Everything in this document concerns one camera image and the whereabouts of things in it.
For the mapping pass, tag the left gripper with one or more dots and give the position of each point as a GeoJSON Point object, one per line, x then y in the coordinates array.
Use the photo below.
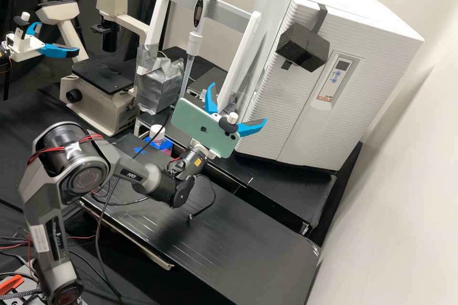
{"type": "Point", "coordinates": [23, 46]}

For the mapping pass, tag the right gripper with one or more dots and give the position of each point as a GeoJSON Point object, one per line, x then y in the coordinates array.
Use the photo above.
{"type": "Point", "coordinates": [204, 151]}

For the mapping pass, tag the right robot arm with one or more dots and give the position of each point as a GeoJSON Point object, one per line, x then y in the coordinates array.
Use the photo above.
{"type": "Point", "coordinates": [82, 172]}

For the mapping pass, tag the incubator door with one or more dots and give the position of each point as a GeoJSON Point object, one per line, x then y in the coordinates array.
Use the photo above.
{"type": "Point", "coordinates": [286, 105]}

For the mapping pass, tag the left phone holder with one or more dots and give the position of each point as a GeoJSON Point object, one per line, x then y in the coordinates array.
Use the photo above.
{"type": "Point", "coordinates": [25, 16]}

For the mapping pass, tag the black tray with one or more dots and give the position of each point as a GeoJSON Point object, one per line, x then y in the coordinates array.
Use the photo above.
{"type": "Point", "coordinates": [207, 80]}

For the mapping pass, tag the white pipette stand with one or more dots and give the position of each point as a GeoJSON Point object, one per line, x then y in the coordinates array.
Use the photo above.
{"type": "Point", "coordinates": [236, 62]}

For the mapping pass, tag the blue bottle holder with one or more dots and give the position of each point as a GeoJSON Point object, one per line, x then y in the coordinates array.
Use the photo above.
{"type": "Point", "coordinates": [162, 146]}

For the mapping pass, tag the small bottle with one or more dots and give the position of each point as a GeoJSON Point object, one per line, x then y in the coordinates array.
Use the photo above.
{"type": "Point", "coordinates": [157, 133]}

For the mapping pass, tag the cream microscope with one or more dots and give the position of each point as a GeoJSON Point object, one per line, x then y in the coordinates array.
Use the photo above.
{"type": "Point", "coordinates": [96, 105]}

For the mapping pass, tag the pipette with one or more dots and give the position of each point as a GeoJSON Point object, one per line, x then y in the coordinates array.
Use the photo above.
{"type": "Point", "coordinates": [202, 8]}

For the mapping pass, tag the orange clamp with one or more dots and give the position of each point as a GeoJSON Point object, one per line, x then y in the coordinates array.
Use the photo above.
{"type": "Point", "coordinates": [10, 281]}

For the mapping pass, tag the right wrist camera phone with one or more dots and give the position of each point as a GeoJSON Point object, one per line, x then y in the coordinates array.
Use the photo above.
{"type": "Point", "coordinates": [195, 122]}

